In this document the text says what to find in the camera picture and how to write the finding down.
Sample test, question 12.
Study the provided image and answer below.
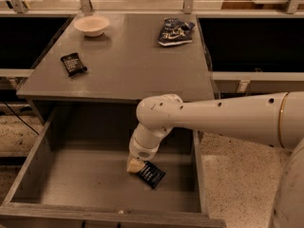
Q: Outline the white ceramic bowl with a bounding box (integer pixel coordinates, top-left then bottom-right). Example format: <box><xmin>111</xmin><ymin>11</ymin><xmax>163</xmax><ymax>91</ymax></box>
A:
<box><xmin>74</xmin><ymin>15</ymin><xmax>110</xmax><ymax>37</ymax></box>

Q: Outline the black snack bar wrapper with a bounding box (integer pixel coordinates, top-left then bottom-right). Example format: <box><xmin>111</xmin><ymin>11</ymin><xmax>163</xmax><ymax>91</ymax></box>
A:
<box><xmin>61</xmin><ymin>52</ymin><xmax>87</xmax><ymax>77</ymax></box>

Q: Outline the blue chip bag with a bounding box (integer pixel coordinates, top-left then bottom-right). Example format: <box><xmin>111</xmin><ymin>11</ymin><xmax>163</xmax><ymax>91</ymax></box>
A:
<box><xmin>158</xmin><ymin>18</ymin><xmax>195</xmax><ymax>47</ymax></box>

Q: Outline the dark blue rxbar wrapper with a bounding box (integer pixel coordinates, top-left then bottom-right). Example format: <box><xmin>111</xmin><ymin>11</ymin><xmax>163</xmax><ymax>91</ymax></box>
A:
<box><xmin>137</xmin><ymin>161</ymin><xmax>165</xmax><ymax>189</ymax></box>

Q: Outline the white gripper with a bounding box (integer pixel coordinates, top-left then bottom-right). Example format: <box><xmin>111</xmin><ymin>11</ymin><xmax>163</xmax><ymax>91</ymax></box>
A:
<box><xmin>126</xmin><ymin>137</ymin><xmax>160</xmax><ymax>173</ymax></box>

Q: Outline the black cable on floor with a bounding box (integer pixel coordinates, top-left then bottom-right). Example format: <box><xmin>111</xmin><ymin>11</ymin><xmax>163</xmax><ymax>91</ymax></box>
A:
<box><xmin>0</xmin><ymin>100</ymin><xmax>40</xmax><ymax>137</ymax></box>

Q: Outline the grey open top drawer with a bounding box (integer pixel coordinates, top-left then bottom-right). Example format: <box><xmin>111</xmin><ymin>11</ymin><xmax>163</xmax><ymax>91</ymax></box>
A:
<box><xmin>0</xmin><ymin>103</ymin><xmax>226</xmax><ymax>228</ymax></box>

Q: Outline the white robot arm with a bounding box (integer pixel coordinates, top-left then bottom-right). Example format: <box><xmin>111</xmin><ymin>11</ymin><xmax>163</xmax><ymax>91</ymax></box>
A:
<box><xmin>126</xmin><ymin>91</ymin><xmax>304</xmax><ymax>228</ymax></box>

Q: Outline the grey cabinet with counter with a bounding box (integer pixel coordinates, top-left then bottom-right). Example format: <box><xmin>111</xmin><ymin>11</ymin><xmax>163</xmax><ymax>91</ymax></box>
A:
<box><xmin>16</xmin><ymin>12</ymin><xmax>217</xmax><ymax>141</ymax></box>

